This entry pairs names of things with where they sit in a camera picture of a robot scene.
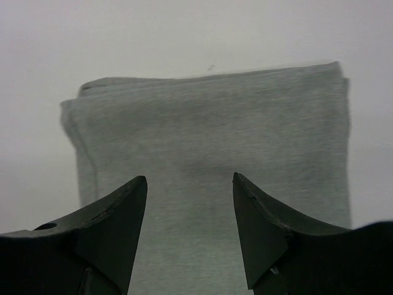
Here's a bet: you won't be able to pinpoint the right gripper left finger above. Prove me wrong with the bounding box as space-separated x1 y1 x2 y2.
1 176 147 294

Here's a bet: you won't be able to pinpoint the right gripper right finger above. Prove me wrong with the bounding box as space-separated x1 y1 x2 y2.
233 173 392 295

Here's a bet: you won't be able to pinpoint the grey cloth napkin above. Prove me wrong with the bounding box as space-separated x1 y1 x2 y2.
61 62 351 294

